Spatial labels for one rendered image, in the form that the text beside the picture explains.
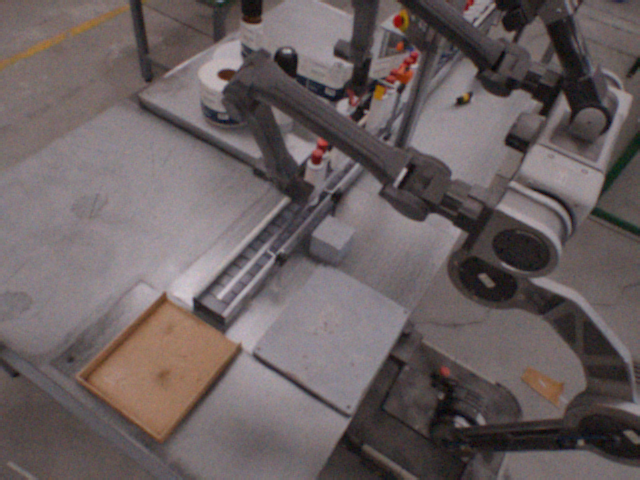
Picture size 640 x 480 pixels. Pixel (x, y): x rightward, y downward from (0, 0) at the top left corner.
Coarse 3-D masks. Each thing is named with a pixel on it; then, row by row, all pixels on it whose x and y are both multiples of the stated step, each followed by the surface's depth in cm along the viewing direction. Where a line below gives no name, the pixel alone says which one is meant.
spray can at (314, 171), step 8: (312, 152) 147; (320, 152) 147; (312, 160) 148; (320, 160) 147; (312, 168) 149; (320, 168) 149; (312, 176) 151; (320, 176) 152; (320, 184) 155; (312, 192) 156
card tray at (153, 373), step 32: (160, 320) 134; (192, 320) 136; (128, 352) 128; (160, 352) 129; (192, 352) 130; (224, 352) 131; (96, 384) 122; (128, 384) 123; (160, 384) 124; (192, 384) 125; (128, 416) 115; (160, 416) 119
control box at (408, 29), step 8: (464, 0) 139; (400, 8) 152; (456, 8) 140; (400, 16) 153; (408, 16) 150; (408, 24) 151; (408, 32) 152; (416, 32) 148; (416, 40) 149; (424, 40) 146; (416, 48) 150; (448, 48) 150
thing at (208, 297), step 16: (400, 112) 199; (384, 128) 191; (352, 160) 177; (336, 176) 171; (288, 208) 159; (272, 224) 154; (256, 240) 150; (240, 256) 145; (272, 256) 147; (224, 272) 141; (256, 272) 142; (208, 288) 137; (240, 288) 138; (208, 304) 134; (224, 304) 135
